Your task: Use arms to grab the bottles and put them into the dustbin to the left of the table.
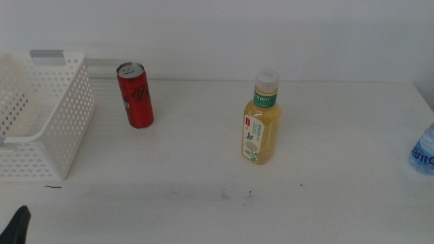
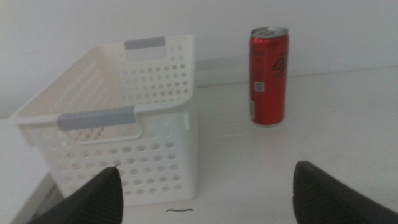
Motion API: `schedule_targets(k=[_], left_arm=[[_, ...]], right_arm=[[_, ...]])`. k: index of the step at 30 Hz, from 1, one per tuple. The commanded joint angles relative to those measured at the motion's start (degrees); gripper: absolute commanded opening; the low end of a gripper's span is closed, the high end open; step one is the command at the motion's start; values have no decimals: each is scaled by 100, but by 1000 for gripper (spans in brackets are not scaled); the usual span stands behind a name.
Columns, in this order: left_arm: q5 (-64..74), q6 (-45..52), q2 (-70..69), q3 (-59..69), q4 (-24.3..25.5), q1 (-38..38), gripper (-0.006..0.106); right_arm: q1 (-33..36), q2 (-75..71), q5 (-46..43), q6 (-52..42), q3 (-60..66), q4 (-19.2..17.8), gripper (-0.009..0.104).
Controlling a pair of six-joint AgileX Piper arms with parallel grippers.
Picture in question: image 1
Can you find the red soda can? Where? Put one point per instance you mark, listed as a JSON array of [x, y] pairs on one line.
[[135, 101]]

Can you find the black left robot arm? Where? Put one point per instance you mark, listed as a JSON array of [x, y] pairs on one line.
[[15, 230]]

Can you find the clear water bottle blue cap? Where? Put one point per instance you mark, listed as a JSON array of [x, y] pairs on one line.
[[424, 152]]

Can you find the white perforated plastic basket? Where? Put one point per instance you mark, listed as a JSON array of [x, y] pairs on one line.
[[68, 135]]

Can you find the yellow tea bottle white cap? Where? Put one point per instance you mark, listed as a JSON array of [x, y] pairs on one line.
[[268, 128]]

